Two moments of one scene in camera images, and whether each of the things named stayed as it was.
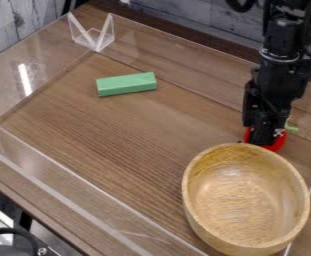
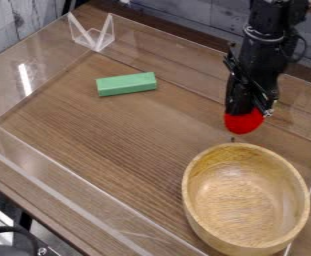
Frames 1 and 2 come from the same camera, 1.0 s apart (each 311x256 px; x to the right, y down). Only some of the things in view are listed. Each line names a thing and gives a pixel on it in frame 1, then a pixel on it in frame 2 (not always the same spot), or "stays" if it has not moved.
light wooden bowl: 245,200 stays
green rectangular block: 126,84 stays
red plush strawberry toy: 277,143 → 245,123
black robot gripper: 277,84 → 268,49
